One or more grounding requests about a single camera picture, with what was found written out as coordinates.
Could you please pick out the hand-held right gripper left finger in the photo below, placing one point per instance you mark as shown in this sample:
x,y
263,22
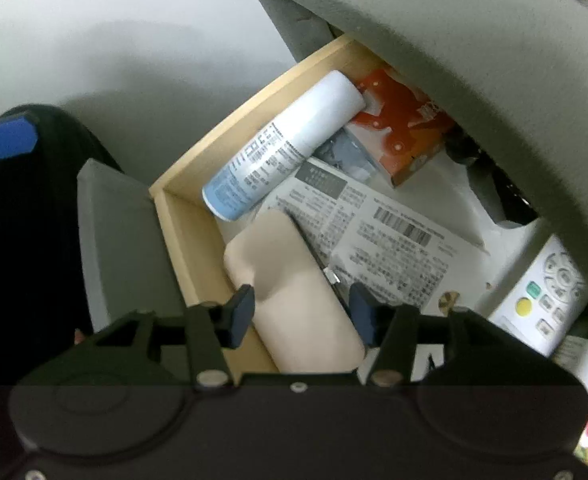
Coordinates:
x,y
239,316

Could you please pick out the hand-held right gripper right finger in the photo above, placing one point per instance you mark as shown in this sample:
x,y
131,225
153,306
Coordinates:
x,y
361,316

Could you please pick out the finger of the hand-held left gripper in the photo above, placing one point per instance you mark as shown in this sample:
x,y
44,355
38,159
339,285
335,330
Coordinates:
x,y
4,136

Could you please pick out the beige rounded case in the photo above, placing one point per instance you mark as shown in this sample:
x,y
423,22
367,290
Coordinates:
x,y
294,300

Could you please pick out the wooden drawer with grey front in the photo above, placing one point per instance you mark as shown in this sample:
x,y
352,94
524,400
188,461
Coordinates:
x,y
123,240

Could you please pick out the white printed package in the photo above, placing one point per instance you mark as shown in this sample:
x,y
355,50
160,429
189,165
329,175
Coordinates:
x,y
384,240

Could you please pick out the grey blue packet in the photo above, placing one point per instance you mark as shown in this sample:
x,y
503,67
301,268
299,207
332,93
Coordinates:
x,y
346,155

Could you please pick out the white spray can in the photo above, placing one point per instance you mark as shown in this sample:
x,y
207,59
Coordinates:
x,y
284,147

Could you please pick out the white remote control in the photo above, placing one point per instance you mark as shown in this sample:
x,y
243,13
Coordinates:
x,y
544,290

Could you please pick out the black object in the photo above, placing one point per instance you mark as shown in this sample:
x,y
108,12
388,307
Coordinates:
x,y
494,185

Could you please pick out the orange patterned box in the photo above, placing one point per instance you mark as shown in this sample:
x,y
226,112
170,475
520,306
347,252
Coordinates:
x,y
404,130

